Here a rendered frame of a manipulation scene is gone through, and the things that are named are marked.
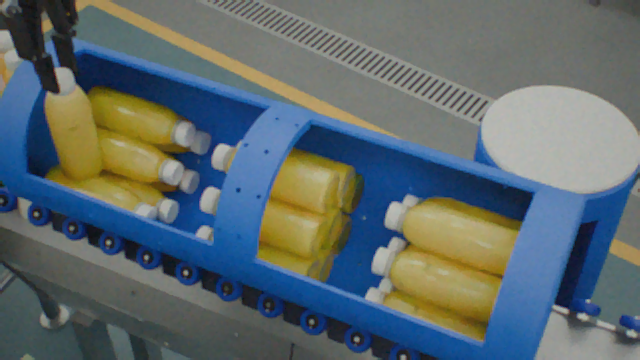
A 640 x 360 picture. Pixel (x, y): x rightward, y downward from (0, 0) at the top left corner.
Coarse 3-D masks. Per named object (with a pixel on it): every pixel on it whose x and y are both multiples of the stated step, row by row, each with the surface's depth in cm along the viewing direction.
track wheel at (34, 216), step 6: (36, 204) 148; (30, 210) 149; (36, 210) 149; (42, 210) 148; (48, 210) 148; (30, 216) 149; (36, 216) 148; (42, 216) 148; (48, 216) 148; (36, 222) 149; (42, 222) 148; (48, 222) 149
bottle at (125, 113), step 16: (96, 96) 144; (112, 96) 144; (128, 96) 144; (96, 112) 144; (112, 112) 143; (128, 112) 142; (144, 112) 141; (160, 112) 141; (112, 128) 144; (128, 128) 142; (144, 128) 141; (160, 128) 141; (176, 128) 141; (160, 144) 143
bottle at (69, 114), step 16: (48, 96) 129; (64, 96) 129; (80, 96) 130; (48, 112) 130; (64, 112) 129; (80, 112) 130; (64, 128) 131; (80, 128) 132; (64, 144) 133; (80, 144) 134; (96, 144) 137; (64, 160) 136; (80, 160) 136; (96, 160) 138; (80, 176) 138
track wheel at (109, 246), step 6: (102, 234) 144; (108, 234) 144; (114, 234) 144; (102, 240) 145; (108, 240) 144; (114, 240) 144; (120, 240) 144; (102, 246) 145; (108, 246) 144; (114, 246) 144; (120, 246) 144; (108, 252) 144; (114, 252) 144; (120, 252) 145
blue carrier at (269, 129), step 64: (128, 64) 137; (0, 128) 134; (256, 128) 124; (320, 128) 139; (64, 192) 133; (256, 192) 120; (384, 192) 142; (448, 192) 137; (512, 192) 130; (192, 256) 129; (512, 256) 110; (384, 320) 118; (512, 320) 109
